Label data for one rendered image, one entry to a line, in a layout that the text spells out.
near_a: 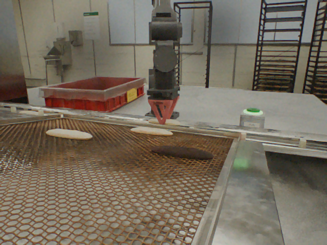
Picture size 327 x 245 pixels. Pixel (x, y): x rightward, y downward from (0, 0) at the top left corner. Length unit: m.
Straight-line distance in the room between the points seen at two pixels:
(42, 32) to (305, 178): 7.03
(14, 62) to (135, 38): 4.47
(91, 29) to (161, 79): 5.64
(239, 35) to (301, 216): 4.68
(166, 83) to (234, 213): 0.47
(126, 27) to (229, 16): 2.22
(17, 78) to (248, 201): 1.20
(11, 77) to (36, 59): 6.23
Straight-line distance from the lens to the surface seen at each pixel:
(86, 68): 6.41
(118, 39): 5.84
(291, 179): 0.58
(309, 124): 1.01
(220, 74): 5.09
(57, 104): 1.14
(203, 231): 0.19
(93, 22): 6.22
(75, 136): 0.47
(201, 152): 0.37
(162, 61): 0.57
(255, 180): 0.32
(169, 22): 0.64
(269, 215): 0.24
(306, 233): 0.44
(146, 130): 0.53
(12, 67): 1.30
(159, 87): 0.64
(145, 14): 5.56
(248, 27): 5.03
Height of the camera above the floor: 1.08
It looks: 17 degrees down
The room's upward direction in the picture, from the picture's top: straight up
